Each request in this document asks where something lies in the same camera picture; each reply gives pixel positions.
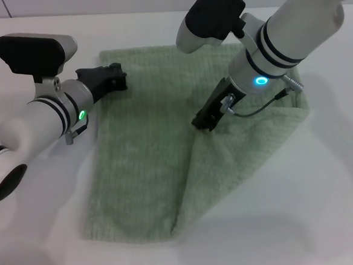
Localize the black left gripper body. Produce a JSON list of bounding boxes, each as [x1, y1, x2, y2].
[[74, 65, 119, 105]]

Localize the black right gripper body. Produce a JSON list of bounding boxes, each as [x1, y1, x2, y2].
[[202, 75, 247, 119]]

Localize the green ribbed towel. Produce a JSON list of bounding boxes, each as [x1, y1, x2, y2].
[[67, 35, 320, 246]]

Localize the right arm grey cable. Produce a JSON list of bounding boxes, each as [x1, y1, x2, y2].
[[219, 73, 299, 120]]

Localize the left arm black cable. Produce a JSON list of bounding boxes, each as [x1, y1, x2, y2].
[[63, 114, 91, 146]]

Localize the left wrist camera unit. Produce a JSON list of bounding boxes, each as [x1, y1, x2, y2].
[[0, 28, 81, 103]]

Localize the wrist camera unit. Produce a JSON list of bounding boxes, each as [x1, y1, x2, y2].
[[173, 0, 250, 54], [0, 28, 81, 103]]

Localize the right wrist camera unit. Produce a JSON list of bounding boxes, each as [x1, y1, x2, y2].
[[173, 0, 250, 54]]

